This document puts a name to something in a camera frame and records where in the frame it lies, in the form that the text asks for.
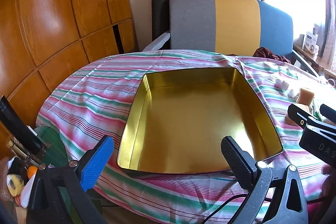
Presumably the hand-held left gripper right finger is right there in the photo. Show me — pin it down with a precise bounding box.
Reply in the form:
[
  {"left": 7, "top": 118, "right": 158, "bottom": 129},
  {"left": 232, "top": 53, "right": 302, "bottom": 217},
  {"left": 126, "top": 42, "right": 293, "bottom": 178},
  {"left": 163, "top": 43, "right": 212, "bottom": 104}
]
[{"left": 221, "top": 136, "right": 309, "bottom": 224}]

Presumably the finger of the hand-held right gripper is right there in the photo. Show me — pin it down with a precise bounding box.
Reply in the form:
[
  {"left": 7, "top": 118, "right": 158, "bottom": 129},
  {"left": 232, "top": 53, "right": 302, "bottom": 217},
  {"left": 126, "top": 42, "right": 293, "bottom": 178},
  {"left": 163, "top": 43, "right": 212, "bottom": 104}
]
[
  {"left": 320, "top": 104, "right": 336, "bottom": 125},
  {"left": 288, "top": 104, "right": 317, "bottom": 127}
]

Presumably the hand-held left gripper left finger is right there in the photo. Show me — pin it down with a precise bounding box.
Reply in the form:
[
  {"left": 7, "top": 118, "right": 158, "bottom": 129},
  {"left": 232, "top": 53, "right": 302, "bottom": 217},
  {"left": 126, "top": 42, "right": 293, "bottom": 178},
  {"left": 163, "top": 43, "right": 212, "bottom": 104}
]
[{"left": 28, "top": 135, "right": 114, "bottom": 224}]

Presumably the peach coloured block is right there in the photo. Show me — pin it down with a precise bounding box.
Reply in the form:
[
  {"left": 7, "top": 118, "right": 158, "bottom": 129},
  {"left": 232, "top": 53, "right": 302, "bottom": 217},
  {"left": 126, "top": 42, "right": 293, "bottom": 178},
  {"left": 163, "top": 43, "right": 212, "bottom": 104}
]
[{"left": 286, "top": 106, "right": 302, "bottom": 125}]

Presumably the gold square tin box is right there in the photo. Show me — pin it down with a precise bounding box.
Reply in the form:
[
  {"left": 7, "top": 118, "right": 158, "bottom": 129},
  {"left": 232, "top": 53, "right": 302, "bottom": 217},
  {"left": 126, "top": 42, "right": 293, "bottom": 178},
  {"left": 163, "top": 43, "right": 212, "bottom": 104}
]
[{"left": 115, "top": 67, "right": 283, "bottom": 179}]

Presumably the person's right hand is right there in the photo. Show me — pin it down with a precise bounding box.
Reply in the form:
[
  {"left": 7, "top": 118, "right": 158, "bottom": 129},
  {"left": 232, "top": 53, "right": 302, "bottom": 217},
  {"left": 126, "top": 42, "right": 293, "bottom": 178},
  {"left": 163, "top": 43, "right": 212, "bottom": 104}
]
[{"left": 322, "top": 164, "right": 336, "bottom": 199}]

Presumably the amber block packet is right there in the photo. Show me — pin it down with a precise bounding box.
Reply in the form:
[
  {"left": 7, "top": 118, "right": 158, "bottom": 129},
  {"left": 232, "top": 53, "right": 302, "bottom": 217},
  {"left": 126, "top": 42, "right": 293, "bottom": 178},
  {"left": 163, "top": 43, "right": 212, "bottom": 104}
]
[{"left": 297, "top": 87, "right": 315, "bottom": 105}]

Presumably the white cotton ball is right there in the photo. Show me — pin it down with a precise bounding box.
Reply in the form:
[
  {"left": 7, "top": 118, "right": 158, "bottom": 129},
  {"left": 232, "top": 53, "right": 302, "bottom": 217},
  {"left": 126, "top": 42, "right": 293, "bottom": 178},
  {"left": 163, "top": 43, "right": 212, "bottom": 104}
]
[{"left": 274, "top": 78, "right": 290, "bottom": 90}]

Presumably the green translucent lid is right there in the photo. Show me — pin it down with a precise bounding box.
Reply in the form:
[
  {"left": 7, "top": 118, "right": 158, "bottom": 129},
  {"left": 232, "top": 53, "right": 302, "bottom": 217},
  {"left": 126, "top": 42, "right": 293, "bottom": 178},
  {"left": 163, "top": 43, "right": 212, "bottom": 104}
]
[{"left": 34, "top": 126, "right": 79, "bottom": 170}]

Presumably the wooden desk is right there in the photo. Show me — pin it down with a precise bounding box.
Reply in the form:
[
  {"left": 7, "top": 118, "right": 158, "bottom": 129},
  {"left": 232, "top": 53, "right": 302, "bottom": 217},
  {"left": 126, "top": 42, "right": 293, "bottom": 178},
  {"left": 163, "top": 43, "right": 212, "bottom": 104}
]
[{"left": 293, "top": 43, "right": 336, "bottom": 79}]

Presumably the striped tablecloth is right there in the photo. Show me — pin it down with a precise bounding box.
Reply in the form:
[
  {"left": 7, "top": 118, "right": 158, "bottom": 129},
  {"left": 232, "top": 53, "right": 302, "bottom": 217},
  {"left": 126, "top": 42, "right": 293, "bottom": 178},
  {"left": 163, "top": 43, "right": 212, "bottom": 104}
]
[{"left": 35, "top": 49, "right": 336, "bottom": 224}]

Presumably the dark red cloth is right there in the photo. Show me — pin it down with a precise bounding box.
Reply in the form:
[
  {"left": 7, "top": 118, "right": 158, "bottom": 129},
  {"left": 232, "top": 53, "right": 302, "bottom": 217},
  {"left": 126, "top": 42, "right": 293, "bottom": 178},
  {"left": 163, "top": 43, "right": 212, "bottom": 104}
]
[{"left": 253, "top": 47, "right": 292, "bottom": 65}]

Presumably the white product box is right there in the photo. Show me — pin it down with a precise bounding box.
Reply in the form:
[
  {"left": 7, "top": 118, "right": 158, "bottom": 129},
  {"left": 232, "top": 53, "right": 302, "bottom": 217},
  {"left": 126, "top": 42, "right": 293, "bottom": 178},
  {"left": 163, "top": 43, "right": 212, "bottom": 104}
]
[{"left": 301, "top": 33, "right": 320, "bottom": 53}]

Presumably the brass metal fitting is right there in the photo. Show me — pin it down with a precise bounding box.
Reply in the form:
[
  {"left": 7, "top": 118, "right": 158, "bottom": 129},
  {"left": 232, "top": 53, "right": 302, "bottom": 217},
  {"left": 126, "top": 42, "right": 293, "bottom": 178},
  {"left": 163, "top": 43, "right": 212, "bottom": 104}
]
[{"left": 7, "top": 135, "right": 40, "bottom": 167}]

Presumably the patterned curtain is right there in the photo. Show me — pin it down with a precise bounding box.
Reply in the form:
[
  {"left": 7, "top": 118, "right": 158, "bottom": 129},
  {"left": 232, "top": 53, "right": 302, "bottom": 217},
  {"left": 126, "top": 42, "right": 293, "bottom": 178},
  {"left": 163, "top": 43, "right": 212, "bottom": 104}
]
[{"left": 323, "top": 0, "right": 336, "bottom": 71}]

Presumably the yellow thread roll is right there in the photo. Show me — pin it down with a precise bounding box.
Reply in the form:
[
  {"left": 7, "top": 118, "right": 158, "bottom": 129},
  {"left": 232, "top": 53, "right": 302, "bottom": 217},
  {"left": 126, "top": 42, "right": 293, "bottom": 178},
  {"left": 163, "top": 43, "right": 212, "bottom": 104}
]
[{"left": 7, "top": 174, "right": 25, "bottom": 196}]

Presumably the black cylinder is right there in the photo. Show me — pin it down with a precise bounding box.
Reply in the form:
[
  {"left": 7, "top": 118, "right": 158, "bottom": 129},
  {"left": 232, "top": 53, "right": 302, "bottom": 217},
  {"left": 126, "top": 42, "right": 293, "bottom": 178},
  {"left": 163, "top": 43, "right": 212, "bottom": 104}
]
[{"left": 0, "top": 95, "right": 47, "bottom": 156}]

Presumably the grey yellow blue chair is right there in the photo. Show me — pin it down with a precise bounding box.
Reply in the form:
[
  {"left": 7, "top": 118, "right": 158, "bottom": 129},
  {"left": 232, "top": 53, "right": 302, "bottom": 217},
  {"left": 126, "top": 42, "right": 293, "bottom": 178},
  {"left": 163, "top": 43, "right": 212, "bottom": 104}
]
[{"left": 169, "top": 0, "right": 324, "bottom": 75}]

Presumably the white foam piece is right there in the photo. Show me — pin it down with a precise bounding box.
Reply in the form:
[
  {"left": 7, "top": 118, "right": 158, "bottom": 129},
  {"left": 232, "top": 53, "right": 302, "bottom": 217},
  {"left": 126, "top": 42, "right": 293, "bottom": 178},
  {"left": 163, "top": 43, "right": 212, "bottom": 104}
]
[{"left": 142, "top": 32, "right": 171, "bottom": 52}]

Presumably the wooden wardrobe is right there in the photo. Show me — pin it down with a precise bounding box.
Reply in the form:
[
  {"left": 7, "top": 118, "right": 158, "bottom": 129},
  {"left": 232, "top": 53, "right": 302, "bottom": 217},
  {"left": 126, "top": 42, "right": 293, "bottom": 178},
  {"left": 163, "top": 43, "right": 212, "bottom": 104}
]
[{"left": 0, "top": 0, "right": 140, "bottom": 136}]

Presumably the black rolled mat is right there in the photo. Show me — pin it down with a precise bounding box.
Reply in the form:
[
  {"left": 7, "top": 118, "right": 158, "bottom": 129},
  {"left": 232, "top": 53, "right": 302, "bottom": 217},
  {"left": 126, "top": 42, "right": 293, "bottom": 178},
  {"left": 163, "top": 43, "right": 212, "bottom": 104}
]
[{"left": 151, "top": 0, "right": 172, "bottom": 43}]

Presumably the black cable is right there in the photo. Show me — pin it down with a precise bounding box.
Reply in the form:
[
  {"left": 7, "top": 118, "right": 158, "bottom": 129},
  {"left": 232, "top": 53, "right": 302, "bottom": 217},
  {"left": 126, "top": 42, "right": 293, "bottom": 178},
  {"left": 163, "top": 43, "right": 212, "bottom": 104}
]
[{"left": 204, "top": 194, "right": 250, "bottom": 224}]

